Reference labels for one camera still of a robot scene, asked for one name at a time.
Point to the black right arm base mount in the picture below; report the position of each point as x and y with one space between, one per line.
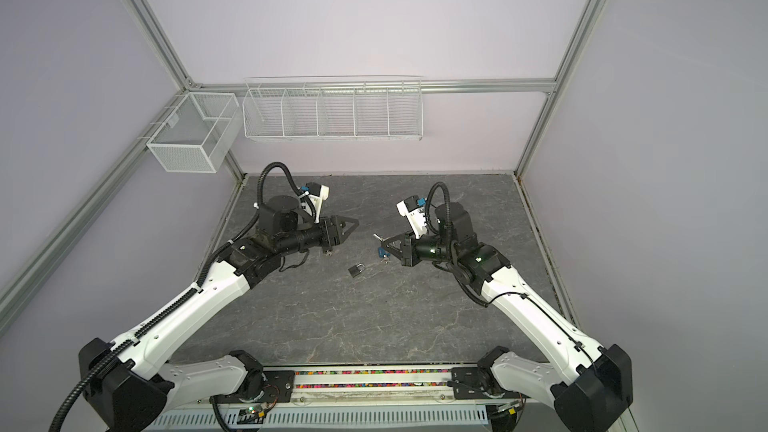
474 383

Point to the white wire wall basket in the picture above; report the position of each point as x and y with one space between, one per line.
315 108

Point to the white ventilated cable duct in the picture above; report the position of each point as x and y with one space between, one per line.
358 418

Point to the small black padlock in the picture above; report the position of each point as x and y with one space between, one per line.
356 269

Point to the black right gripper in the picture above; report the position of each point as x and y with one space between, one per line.
408 254

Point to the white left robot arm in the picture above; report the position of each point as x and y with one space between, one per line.
278 229

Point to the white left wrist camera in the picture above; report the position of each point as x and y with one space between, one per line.
311 197

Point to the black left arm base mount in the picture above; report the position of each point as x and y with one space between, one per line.
269 386

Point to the aluminium frame corner post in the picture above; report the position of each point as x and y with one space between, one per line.
150 26

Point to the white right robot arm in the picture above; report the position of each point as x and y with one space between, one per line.
588 385

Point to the white mesh box basket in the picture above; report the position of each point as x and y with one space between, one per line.
198 133

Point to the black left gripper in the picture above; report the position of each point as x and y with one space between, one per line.
334 236

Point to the aluminium front mounting rail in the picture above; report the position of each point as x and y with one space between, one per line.
384 381

